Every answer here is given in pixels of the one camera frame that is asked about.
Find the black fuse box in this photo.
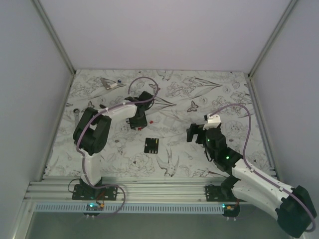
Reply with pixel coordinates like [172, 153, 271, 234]
[144, 138, 159, 154]

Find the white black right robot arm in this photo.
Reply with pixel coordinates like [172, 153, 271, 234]
[186, 123, 317, 238]

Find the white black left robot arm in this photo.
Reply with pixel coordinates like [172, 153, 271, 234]
[73, 91, 155, 200]

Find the chrome ratchet wrench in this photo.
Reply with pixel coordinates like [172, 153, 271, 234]
[73, 108, 80, 126]

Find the right controller board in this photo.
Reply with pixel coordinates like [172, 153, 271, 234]
[222, 204, 240, 218]

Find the controller board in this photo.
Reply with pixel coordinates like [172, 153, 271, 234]
[83, 203, 104, 218]
[222, 204, 240, 218]

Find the left controller board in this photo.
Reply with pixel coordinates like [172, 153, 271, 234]
[83, 203, 104, 218]

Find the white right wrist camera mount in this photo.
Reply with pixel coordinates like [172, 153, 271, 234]
[203, 114, 221, 130]

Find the small metal bracket tool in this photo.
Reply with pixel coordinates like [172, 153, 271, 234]
[100, 78, 111, 90]

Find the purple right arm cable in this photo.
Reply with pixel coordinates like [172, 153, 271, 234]
[208, 104, 317, 234]

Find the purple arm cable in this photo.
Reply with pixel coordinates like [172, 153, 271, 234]
[208, 104, 317, 234]
[76, 77, 161, 220]

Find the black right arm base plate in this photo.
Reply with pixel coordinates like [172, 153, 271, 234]
[204, 184, 244, 202]

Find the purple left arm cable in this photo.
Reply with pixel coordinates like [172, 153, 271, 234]
[76, 77, 161, 220]

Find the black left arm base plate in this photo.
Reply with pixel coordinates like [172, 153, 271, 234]
[72, 181, 118, 201]

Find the aluminium frame rail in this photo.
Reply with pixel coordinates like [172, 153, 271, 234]
[24, 176, 224, 204]

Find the grey slotted cable duct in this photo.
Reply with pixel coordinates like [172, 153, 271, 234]
[34, 203, 223, 214]

